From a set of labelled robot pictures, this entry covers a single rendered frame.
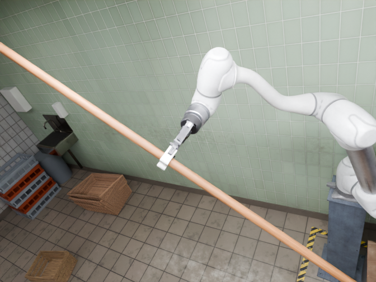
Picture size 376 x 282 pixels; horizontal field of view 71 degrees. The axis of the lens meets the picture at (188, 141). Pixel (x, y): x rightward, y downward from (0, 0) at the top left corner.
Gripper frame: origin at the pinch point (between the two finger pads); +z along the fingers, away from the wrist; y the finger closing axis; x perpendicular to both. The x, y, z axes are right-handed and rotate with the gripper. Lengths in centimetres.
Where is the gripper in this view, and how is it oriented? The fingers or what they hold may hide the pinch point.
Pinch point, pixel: (167, 158)
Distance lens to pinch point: 88.9
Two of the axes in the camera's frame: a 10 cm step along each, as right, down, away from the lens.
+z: -4.4, 6.6, -6.1
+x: -8.3, -5.5, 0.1
